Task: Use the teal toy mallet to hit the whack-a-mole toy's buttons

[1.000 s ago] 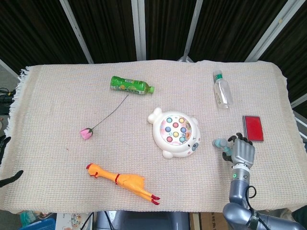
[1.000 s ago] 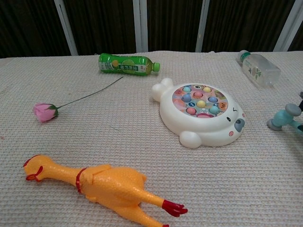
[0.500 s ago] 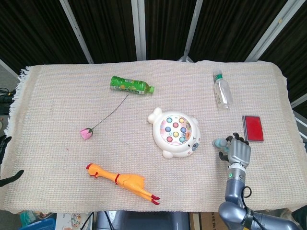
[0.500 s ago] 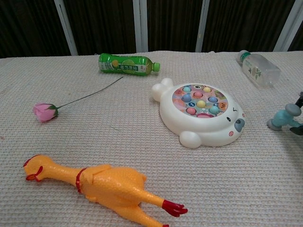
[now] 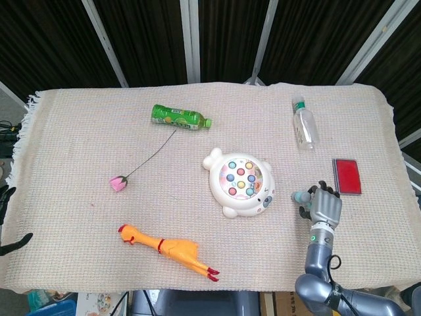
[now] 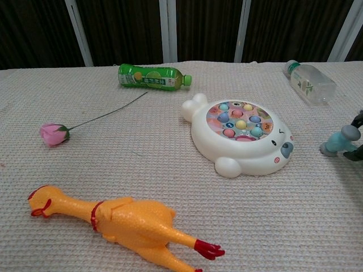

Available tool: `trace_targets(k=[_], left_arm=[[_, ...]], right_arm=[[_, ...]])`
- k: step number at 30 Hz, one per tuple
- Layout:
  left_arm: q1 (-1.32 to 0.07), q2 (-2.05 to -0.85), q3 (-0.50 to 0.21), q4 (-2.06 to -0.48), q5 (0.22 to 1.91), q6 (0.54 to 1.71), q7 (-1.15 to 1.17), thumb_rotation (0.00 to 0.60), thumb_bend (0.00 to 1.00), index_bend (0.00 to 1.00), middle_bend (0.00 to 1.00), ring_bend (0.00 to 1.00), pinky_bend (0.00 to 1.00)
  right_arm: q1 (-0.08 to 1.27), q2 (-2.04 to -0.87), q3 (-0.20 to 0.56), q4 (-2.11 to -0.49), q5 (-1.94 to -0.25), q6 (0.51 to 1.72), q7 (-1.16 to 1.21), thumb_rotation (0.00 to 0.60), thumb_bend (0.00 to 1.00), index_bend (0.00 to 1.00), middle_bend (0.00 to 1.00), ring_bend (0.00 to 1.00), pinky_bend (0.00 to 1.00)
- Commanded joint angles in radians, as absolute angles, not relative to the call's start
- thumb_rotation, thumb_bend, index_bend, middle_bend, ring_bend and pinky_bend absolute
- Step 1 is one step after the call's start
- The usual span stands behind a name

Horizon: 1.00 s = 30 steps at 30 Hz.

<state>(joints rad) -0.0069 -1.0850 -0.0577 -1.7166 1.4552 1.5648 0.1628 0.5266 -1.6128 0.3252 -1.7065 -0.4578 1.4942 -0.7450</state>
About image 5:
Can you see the beige woven tablecloth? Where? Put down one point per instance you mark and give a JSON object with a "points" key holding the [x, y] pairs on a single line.
{"points": [[82, 148]]}

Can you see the white frame post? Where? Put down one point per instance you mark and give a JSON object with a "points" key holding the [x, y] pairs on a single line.
{"points": [[371, 42], [191, 39], [105, 42], [263, 36], [411, 138], [11, 93]]}

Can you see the brown cardboard box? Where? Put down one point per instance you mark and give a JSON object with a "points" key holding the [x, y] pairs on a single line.
{"points": [[292, 304]]}

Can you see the red ink pad box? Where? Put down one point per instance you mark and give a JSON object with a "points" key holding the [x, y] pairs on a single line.
{"points": [[348, 176]]}

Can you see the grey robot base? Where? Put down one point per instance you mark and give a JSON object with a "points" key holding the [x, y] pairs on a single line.
{"points": [[197, 304]]}

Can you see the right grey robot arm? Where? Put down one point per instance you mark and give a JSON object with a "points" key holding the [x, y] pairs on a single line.
{"points": [[317, 263]]}

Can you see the green tea bottle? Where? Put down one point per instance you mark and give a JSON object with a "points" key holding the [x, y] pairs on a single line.
{"points": [[177, 118]]}

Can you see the white seal-shaped whack-a-mole toy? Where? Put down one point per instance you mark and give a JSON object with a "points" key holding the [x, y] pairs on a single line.
{"points": [[230, 204]]}

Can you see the pink artificial rose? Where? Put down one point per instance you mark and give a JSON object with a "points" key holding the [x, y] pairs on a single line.
{"points": [[117, 184]]}

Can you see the dark curtain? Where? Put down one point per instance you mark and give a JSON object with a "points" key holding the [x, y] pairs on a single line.
{"points": [[148, 36]]}

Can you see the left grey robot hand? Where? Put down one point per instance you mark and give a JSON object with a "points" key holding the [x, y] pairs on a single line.
{"points": [[6, 200]]}

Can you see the teal toy hammer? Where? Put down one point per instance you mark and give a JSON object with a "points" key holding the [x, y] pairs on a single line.
{"points": [[300, 197]]}

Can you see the blue plastic basket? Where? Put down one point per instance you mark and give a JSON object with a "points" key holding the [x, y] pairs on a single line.
{"points": [[52, 309]]}

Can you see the white printed box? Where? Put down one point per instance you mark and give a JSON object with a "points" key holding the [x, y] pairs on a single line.
{"points": [[102, 303]]}

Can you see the clear plastic bottle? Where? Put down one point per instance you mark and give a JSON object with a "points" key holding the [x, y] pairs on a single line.
{"points": [[306, 128]]}

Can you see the yellow rubber chicken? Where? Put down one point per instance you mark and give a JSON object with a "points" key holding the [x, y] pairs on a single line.
{"points": [[177, 248]]}

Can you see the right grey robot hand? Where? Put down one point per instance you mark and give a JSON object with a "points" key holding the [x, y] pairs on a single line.
{"points": [[325, 207]]}

